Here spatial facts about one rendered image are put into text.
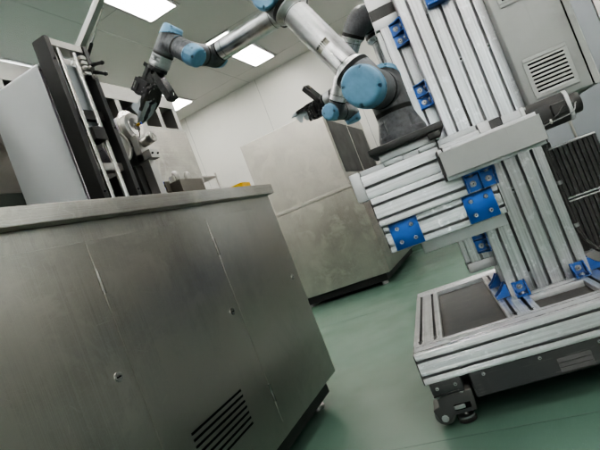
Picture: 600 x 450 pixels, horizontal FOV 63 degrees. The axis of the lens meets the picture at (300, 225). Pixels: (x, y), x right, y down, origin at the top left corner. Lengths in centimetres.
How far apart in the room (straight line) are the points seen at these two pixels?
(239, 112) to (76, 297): 585
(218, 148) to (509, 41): 558
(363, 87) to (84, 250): 82
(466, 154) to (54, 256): 101
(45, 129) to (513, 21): 146
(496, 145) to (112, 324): 103
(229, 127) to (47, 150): 527
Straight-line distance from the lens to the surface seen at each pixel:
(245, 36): 182
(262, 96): 669
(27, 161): 178
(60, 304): 108
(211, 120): 702
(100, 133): 158
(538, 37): 174
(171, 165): 264
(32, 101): 177
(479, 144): 139
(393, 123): 152
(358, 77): 141
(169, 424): 122
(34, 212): 108
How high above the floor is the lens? 65
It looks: 1 degrees up
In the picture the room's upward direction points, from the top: 21 degrees counter-clockwise
